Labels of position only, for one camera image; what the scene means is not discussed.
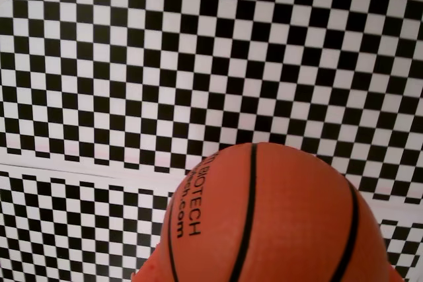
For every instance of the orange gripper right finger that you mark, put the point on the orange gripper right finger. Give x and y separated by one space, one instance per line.
395 277

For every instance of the black white checkerboard paper sheet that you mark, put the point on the black white checkerboard paper sheet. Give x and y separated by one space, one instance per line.
198 64
66 222

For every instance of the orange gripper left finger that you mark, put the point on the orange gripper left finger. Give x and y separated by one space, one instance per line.
148 272

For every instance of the orange mini basketball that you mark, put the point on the orange mini basketball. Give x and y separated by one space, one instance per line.
281 212

